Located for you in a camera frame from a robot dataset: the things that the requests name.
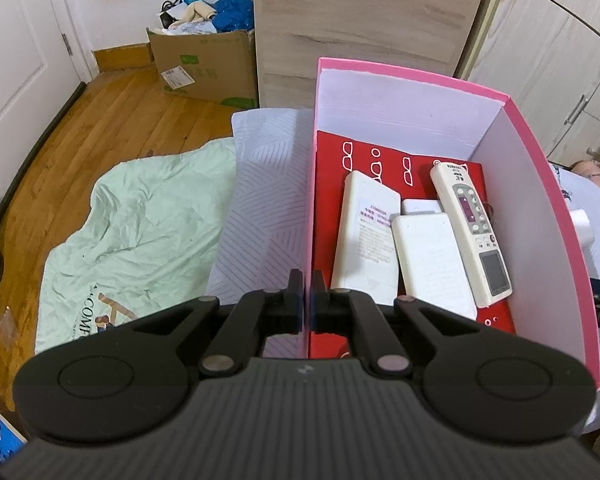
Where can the light wooden wardrobe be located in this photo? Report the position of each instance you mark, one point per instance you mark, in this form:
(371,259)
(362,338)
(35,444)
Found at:
(355,20)

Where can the white power bank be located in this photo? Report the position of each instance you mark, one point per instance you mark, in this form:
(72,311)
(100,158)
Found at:
(430,265)

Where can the black door bottom strip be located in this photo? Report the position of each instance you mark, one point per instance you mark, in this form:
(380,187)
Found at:
(40,130)

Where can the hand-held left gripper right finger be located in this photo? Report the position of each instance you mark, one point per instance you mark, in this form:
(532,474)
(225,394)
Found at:
(316,305)

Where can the white air conditioner remote control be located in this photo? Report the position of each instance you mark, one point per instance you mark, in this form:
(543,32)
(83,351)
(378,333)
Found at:
(480,240)

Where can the light green blanket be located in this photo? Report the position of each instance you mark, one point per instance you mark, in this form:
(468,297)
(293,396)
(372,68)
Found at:
(145,230)

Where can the blue box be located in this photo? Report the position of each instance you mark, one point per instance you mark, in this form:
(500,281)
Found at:
(10,440)

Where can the pink cardboard storage box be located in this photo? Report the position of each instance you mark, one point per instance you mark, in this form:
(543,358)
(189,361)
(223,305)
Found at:
(530,185)

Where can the small white box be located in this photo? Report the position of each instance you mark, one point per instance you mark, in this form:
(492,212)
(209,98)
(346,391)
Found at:
(422,206)

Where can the white box with label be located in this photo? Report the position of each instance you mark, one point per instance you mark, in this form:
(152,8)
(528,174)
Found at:
(365,260)

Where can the blue plastic bag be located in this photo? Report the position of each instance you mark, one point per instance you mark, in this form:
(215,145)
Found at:
(235,15)

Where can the white door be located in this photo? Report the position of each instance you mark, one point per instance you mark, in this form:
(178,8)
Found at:
(15,60)

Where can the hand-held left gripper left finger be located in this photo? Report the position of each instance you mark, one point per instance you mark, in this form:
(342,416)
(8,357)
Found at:
(295,305)

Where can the white closet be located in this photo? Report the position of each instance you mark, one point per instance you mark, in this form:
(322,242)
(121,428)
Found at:
(555,70)

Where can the white cylindrical object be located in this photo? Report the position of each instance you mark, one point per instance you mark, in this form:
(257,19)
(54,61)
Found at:
(580,227)

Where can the brown cardboard box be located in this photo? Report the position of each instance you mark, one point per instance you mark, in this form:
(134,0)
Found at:
(215,70)

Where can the red sheet with glasses print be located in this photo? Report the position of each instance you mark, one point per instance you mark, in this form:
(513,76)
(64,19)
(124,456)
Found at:
(330,170)

